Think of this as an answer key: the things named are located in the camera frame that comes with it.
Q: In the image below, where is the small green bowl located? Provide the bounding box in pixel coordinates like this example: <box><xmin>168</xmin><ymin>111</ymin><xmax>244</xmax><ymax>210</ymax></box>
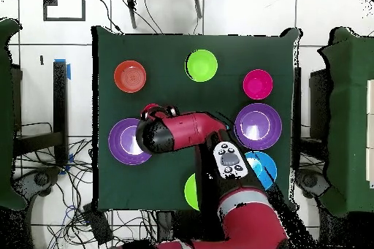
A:
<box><xmin>184</xmin><ymin>49</ymin><xmax>219</xmax><ymax>83</ymax></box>

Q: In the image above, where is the dark green tablecloth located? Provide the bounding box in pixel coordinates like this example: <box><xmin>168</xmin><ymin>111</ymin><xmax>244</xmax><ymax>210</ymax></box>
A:
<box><xmin>91</xmin><ymin>26</ymin><xmax>302</xmax><ymax>212</ymax></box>

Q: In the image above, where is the orange bowl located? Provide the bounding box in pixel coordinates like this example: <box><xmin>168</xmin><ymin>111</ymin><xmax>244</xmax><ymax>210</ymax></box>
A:
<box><xmin>113</xmin><ymin>60</ymin><xmax>148</xmax><ymax>94</ymax></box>

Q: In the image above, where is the wide purple bowl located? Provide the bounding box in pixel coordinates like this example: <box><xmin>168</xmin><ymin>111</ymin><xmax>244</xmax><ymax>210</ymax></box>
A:
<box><xmin>234</xmin><ymin>102</ymin><xmax>283</xmax><ymax>151</ymax></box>
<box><xmin>108</xmin><ymin>118</ymin><xmax>153</xmax><ymax>166</ymax></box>

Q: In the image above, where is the large green bowl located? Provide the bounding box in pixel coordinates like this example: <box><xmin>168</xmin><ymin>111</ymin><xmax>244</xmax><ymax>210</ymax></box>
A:
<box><xmin>183</xmin><ymin>172</ymin><xmax>201</xmax><ymax>212</ymax></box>

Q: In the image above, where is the pink bowl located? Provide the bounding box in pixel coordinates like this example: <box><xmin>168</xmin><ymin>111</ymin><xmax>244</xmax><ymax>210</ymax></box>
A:
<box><xmin>242</xmin><ymin>69</ymin><xmax>274</xmax><ymax>101</ymax></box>

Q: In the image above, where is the large blue bowl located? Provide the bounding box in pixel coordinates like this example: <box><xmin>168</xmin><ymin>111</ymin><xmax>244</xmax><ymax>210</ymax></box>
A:
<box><xmin>244</xmin><ymin>150</ymin><xmax>278</xmax><ymax>191</ymax></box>

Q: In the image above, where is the black metal stand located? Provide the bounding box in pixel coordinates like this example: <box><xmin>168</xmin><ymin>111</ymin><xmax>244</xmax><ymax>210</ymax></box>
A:
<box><xmin>12</xmin><ymin>61</ymin><xmax>69</xmax><ymax>166</ymax></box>

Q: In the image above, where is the black power strip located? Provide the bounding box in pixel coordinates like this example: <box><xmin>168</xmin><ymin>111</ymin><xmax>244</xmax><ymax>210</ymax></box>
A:
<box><xmin>81</xmin><ymin>203</ymin><xmax>114</xmax><ymax>245</ymax></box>

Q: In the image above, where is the black grey machine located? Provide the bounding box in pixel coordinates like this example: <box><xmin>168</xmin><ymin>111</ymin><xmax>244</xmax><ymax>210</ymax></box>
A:
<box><xmin>12</xmin><ymin>166</ymin><xmax>62</xmax><ymax>212</ymax></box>

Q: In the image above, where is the green cloth covered table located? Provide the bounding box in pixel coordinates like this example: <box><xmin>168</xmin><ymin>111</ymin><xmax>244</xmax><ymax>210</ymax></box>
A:
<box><xmin>318</xmin><ymin>26</ymin><xmax>374</xmax><ymax>218</ymax></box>
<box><xmin>0</xmin><ymin>18</ymin><xmax>27</xmax><ymax>212</ymax></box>

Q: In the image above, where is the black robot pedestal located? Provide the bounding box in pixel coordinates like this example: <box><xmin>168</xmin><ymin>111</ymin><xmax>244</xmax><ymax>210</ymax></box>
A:
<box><xmin>156</xmin><ymin>210</ymin><xmax>205</xmax><ymax>242</ymax></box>

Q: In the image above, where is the thin black floor cable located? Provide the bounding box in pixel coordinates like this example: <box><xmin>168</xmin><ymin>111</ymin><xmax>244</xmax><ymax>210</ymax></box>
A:
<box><xmin>93</xmin><ymin>0</ymin><xmax>123</xmax><ymax>34</ymax></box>

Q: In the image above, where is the grey cable bundle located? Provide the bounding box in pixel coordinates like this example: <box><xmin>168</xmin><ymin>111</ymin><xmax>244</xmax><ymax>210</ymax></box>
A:
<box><xmin>14</xmin><ymin>121</ymin><xmax>159</xmax><ymax>249</ymax></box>

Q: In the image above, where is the black table frame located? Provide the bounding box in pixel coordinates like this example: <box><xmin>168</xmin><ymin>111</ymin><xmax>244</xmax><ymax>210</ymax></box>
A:
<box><xmin>293</xmin><ymin>66</ymin><xmax>332</xmax><ymax>162</ymax></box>

